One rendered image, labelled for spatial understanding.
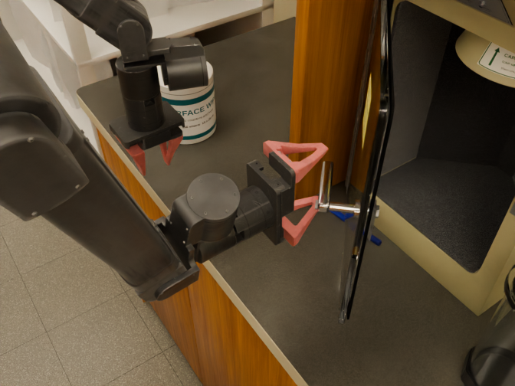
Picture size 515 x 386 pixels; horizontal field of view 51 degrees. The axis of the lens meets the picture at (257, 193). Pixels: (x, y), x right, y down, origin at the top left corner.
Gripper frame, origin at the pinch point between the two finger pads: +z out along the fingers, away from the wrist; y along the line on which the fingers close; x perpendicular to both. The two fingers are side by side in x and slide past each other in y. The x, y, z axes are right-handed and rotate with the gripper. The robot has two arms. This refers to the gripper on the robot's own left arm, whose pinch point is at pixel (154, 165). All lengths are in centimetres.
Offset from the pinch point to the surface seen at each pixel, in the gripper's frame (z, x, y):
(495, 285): 8, -46, 33
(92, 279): 110, 74, -6
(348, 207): -10.5, -32.9, 12.3
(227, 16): 18, 70, 58
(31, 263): 110, 95, -23
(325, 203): -10.8, -30.9, 10.1
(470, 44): -24, -28, 36
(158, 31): 18, 74, 36
